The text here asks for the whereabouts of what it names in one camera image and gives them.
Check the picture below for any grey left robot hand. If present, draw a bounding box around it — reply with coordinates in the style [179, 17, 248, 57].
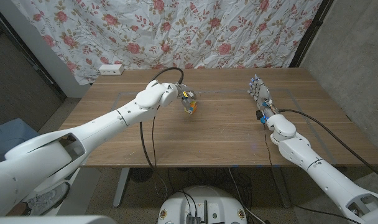
[175, 82, 198, 113]

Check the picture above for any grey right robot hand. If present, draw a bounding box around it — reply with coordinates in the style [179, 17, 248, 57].
[247, 73, 280, 119]

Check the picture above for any multicolour Rubik's cube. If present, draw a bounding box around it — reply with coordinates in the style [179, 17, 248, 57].
[184, 100, 198, 115]

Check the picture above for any floral backdrop cloth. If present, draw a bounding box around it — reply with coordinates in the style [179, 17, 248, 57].
[11, 0, 323, 85]

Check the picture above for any black backdrop stand pole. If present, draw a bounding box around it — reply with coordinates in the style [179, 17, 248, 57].
[288, 0, 334, 68]

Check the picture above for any white power strip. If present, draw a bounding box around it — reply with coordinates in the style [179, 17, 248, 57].
[98, 63, 125, 76]

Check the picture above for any black round floor base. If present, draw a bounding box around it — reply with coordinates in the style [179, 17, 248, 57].
[129, 167, 155, 184]

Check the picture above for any grey table leg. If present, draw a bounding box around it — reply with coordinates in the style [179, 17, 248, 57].
[271, 166, 292, 208]

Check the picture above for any white robot torso base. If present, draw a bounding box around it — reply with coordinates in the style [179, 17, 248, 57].
[157, 185, 248, 224]

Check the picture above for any white table leg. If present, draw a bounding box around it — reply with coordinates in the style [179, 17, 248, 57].
[113, 167, 131, 208]

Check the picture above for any white floor platform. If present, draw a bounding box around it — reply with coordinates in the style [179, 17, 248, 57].
[55, 167, 102, 216]

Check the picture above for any grey sneaker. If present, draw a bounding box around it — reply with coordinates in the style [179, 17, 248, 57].
[27, 182, 70, 216]

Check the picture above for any blue-grey box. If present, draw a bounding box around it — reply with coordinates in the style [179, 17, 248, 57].
[0, 118, 40, 166]

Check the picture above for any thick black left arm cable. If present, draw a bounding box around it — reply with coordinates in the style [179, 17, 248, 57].
[139, 67, 185, 200]

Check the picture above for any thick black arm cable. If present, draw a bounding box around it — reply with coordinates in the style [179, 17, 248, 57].
[279, 108, 378, 184]
[139, 67, 185, 200]

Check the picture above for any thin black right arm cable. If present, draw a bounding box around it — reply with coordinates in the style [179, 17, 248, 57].
[264, 123, 366, 224]

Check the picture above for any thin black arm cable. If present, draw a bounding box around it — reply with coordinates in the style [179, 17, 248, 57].
[150, 114, 170, 200]
[264, 123, 366, 224]

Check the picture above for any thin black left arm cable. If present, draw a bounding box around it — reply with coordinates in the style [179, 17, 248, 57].
[150, 114, 170, 200]

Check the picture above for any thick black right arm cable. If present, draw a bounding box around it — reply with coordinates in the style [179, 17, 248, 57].
[279, 108, 378, 184]

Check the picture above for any white floor cable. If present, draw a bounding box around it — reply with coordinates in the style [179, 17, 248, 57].
[228, 167, 267, 224]

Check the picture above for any black door frame strip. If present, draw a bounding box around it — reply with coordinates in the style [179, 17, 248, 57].
[0, 7, 67, 102]

